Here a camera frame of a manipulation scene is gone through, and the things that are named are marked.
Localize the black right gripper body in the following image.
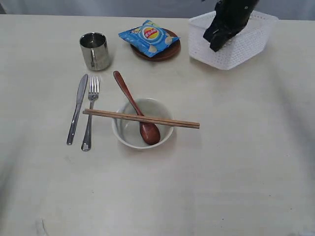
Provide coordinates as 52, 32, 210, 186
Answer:
212, 0, 259, 33

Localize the white perforated plastic basket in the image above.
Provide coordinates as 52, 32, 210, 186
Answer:
189, 10, 278, 70

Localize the brown round plate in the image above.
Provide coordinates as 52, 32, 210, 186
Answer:
130, 39, 181, 61

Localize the blue chips bag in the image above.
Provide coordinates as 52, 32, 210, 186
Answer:
119, 20, 180, 58

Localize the red-brown wooden spoon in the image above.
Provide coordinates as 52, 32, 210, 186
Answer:
113, 71, 160, 145

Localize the shiny steel cup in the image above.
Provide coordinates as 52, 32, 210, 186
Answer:
79, 32, 111, 71

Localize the white patterned ceramic bowl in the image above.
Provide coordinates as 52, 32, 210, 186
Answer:
112, 98, 174, 150

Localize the brown wooden chopstick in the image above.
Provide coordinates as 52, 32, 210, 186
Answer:
82, 110, 200, 129
84, 108, 200, 127

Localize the silver table knife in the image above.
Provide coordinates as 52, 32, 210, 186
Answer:
66, 74, 88, 145

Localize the silver fork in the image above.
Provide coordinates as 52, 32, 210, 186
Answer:
81, 76, 101, 151

